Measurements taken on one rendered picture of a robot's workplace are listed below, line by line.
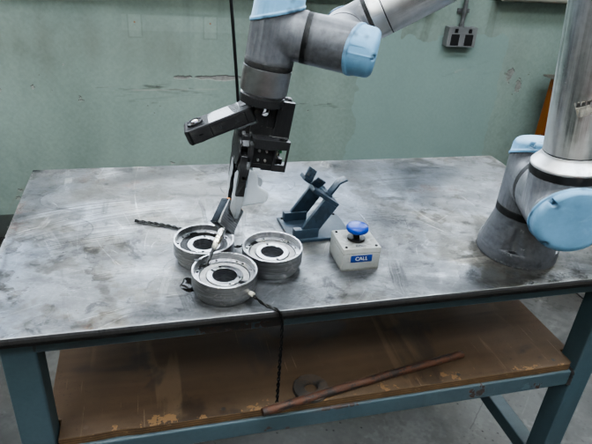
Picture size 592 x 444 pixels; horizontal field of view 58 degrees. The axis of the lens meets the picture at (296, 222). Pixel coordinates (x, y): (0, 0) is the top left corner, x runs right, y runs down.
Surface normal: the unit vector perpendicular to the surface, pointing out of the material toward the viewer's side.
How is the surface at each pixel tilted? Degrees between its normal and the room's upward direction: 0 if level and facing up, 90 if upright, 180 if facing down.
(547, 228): 98
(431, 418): 0
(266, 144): 91
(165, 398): 0
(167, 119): 90
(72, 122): 90
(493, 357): 0
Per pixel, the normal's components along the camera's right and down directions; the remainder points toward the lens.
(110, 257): 0.07, -0.88
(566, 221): -0.12, 0.57
